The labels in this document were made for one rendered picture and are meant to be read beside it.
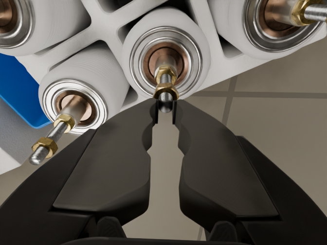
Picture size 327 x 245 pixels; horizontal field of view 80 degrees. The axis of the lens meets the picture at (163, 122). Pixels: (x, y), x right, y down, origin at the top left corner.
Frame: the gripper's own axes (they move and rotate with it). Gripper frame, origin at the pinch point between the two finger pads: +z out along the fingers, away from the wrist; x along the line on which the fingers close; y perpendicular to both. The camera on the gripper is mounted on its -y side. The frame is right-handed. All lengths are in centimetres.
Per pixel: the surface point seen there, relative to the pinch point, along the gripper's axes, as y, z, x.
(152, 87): 2.9, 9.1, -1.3
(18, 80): 11.1, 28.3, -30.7
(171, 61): -0.5, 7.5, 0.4
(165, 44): -1.6, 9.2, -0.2
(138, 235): 84, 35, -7
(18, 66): 9.0, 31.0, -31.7
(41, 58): 2.5, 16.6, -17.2
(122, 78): 4.5, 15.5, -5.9
